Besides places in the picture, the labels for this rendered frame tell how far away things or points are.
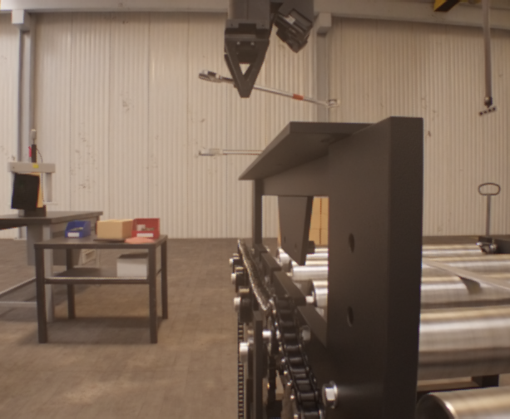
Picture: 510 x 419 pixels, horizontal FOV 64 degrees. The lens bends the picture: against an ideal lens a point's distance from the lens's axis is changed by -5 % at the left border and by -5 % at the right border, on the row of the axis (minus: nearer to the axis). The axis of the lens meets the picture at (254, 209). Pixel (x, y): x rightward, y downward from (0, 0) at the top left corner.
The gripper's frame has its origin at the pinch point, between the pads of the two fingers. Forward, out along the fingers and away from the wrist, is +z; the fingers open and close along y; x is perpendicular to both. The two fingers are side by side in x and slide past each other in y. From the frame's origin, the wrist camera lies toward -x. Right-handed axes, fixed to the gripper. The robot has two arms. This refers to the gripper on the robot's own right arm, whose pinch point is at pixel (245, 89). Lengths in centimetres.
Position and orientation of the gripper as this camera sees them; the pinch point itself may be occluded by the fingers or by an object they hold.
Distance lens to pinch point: 68.9
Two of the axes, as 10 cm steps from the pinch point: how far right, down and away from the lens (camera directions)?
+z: 0.0, 10.0, 0.3
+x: -10.0, 0.0, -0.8
